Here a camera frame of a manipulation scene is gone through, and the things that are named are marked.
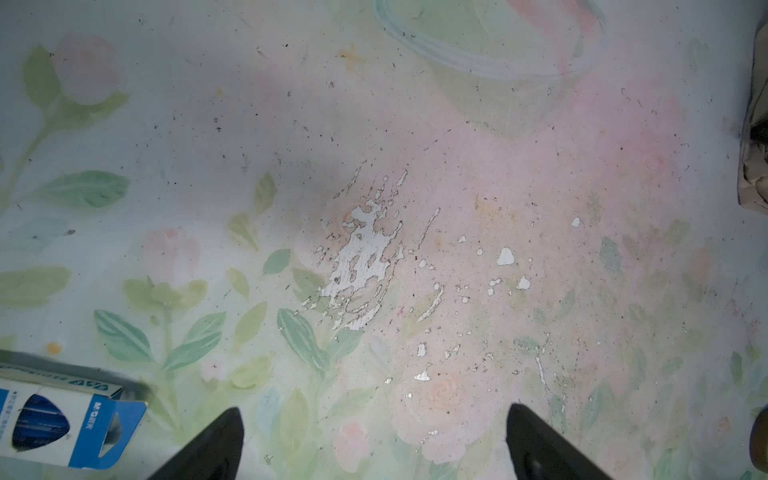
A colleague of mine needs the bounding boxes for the beige drawstring shorts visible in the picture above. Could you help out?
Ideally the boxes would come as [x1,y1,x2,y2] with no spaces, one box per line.
[737,20,767,215]

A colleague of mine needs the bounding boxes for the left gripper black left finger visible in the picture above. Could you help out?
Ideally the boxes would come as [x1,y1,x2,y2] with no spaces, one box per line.
[149,407,244,480]

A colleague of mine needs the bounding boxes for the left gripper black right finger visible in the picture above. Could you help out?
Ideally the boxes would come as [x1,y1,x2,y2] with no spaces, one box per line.
[506,403,611,480]

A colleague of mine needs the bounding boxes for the white blue paper card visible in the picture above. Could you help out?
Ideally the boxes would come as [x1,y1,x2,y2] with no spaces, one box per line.
[1,362,147,470]

